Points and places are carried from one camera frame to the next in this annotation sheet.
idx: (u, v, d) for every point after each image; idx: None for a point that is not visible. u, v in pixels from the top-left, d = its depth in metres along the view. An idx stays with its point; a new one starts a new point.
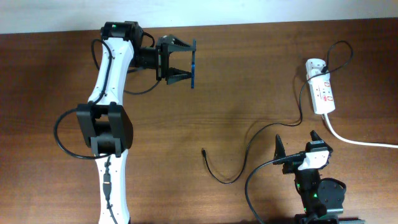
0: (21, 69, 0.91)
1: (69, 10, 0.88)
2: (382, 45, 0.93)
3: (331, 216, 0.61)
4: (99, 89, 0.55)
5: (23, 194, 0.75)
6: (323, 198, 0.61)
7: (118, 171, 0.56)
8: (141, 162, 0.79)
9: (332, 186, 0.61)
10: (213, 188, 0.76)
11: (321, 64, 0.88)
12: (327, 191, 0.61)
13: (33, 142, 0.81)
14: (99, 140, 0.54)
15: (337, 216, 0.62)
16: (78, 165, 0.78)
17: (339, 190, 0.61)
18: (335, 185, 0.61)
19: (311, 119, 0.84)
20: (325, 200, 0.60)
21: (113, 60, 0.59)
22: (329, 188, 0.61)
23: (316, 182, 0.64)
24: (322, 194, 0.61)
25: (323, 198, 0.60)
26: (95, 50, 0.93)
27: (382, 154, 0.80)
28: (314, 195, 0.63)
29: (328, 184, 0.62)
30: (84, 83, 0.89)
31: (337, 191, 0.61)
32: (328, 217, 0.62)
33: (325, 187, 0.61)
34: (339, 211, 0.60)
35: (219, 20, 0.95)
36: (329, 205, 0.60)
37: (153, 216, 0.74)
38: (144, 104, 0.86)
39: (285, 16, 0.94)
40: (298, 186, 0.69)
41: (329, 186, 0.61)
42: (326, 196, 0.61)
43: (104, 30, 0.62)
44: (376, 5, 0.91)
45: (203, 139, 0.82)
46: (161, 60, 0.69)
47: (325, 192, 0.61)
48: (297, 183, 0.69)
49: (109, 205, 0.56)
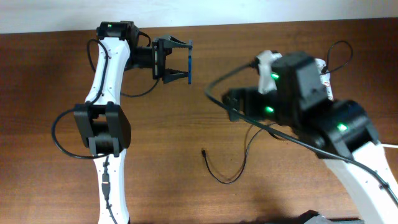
0: (22, 68, 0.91)
1: (71, 10, 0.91)
2: (379, 45, 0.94)
3: (372, 194, 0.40)
4: (96, 89, 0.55)
5: (23, 194, 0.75)
6: (334, 116, 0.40)
7: (117, 171, 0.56)
8: (140, 162, 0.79)
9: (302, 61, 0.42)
10: (212, 188, 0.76)
11: (321, 64, 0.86)
12: (303, 67, 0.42)
13: (34, 141, 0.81)
14: (96, 140, 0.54)
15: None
16: (78, 164, 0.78)
17: (318, 76, 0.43)
18: (319, 90, 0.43)
19: None
20: (339, 117, 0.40)
21: (109, 59, 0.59)
22: (319, 98, 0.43)
23: (282, 87, 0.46)
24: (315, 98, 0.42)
25: (331, 116, 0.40)
26: (94, 49, 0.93)
27: (383, 154, 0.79)
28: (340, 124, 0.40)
29: (305, 84, 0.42)
30: (84, 82, 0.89)
31: (301, 75, 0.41)
32: (369, 193, 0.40)
33: (309, 96, 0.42)
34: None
35: (217, 20, 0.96)
36: (347, 119, 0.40)
37: (153, 216, 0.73)
38: (143, 104, 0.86)
39: (283, 15, 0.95)
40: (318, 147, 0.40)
41: (304, 82, 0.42)
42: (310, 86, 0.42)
43: (99, 30, 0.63)
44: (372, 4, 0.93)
45: (203, 139, 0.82)
46: (158, 58, 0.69)
47: (318, 104, 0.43)
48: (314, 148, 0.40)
49: (109, 204, 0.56)
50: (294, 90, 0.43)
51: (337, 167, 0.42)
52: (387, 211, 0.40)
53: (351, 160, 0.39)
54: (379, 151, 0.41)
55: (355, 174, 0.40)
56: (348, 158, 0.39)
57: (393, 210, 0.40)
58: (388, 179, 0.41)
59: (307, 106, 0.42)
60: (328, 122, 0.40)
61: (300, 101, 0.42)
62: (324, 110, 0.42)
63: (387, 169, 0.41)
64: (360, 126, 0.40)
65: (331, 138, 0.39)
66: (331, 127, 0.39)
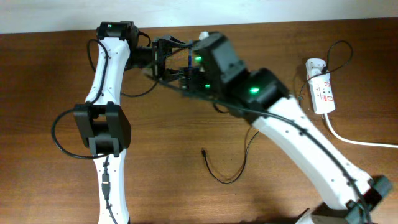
0: (22, 68, 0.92)
1: (71, 10, 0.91)
2: (379, 45, 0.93)
3: (293, 140, 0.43)
4: (96, 89, 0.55)
5: (23, 194, 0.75)
6: (248, 83, 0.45)
7: (117, 170, 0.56)
8: (140, 162, 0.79)
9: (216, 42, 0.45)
10: (212, 188, 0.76)
11: (321, 64, 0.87)
12: (218, 46, 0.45)
13: (33, 141, 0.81)
14: (96, 140, 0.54)
15: (357, 178, 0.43)
16: (78, 163, 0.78)
17: (233, 51, 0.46)
18: (237, 63, 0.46)
19: (311, 119, 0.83)
20: (250, 82, 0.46)
21: (109, 59, 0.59)
22: (239, 70, 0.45)
23: (208, 68, 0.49)
24: (232, 72, 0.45)
25: (244, 81, 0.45)
26: (94, 49, 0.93)
27: (383, 154, 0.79)
28: (254, 89, 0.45)
29: (223, 61, 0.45)
30: (84, 82, 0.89)
31: (216, 53, 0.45)
32: (298, 145, 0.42)
33: (227, 71, 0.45)
34: (367, 182, 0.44)
35: (217, 20, 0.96)
36: (258, 83, 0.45)
37: (153, 215, 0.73)
38: (143, 104, 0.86)
39: (283, 15, 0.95)
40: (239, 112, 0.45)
41: (221, 60, 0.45)
42: (226, 61, 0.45)
43: (99, 30, 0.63)
44: (372, 4, 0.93)
45: (203, 139, 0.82)
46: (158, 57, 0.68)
47: (239, 75, 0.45)
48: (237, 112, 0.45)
49: (109, 204, 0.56)
50: (215, 67, 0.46)
51: (263, 126, 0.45)
52: (319, 159, 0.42)
53: (270, 116, 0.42)
54: (293, 103, 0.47)
55: (278, 128, 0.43)
56: (267, 115, 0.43)
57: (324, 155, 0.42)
58: (306, 126, 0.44)
59: (229, 79, 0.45)
60: (243, 89, 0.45)
61: (221, 76, 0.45)
62: (242, 79, 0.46)
63: (302, 117, 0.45)
64: (271, 86, 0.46)
65: (247, 102, 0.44)
66: (245, 92, 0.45)
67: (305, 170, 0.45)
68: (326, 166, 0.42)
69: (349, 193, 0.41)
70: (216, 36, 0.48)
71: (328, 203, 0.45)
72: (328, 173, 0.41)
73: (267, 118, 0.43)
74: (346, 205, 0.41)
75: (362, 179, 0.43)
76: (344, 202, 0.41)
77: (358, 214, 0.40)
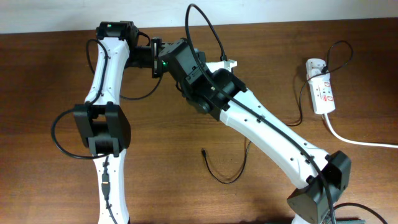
0: (21, 68, 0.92)
1: (71, 10, 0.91)
2: (379, 45, 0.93)
3: (254, 127, 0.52)
4: (96, 89, 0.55)
5: (23, 195, 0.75)
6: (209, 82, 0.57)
7: (116, 171, 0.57)
8: (140, 162, 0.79)
9: (179, 48, 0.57)
10: (212, 188, 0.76)
11: (321, 64, 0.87)
12: (180, 52, 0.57)
13: (34, 141, 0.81)
14: (96, 140, 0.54)
15: (316, 155, 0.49)
16: (78, 164, 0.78)
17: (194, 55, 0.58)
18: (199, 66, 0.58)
19: (311, 119, 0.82)
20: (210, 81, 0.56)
21: (109, 59, 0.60)
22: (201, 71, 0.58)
23: (173, 70, 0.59)
24: (196, 73, 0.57)
25: (206, 82, 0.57)
26: (94, 50, 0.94)
27: (383, 154, 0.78)
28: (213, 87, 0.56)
29: (186, 65, 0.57)
30: (84, 81, 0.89)
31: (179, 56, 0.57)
32: (258, 130, 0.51)
33: (191, 74, 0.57)
34: (324, 157, 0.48)
35: (217, 20, 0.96)
36: (217, 81, 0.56)
37: (153, 215, 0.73)
38: (144, 105, 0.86)
39: (282, 15, 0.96)
40: (204, 108, 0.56)
41: (183, 63, 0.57)
42: (189, 63, 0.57)
43: (99, 30, 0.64)
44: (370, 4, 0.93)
45: (203, 139, 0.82)
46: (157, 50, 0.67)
47: (201, 76, 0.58)
48: (204, 106, 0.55)
49: (109, 205, 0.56)
50: (180, 71, 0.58)
51: (227, 119, 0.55)
52: (278, 141, 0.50)
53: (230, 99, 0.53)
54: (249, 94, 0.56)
55: (239, 117, 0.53)
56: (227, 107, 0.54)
57: (280, 138, 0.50)
58: (263, 113, 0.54)
59: (193, 81, 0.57)
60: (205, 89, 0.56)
61: (186, 78, 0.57)
62: (204, 79, 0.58)
63: (260, 107, 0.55)
64: (229, 83, 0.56)
65: (210, 98, 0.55)
66: (206, 90, 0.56)
67: (269, 154, 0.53)
68: (285, 147, 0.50)
69: (308, 170, 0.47)
70: (177, 44, 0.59)
71: (298, 186, 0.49)
72: (286, 154, 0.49)
73: (227, 110, 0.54)
74: (307, 182, 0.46)
75: (321, 155, 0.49)
76: (305, 178, 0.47)
77: (318, 189, 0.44)
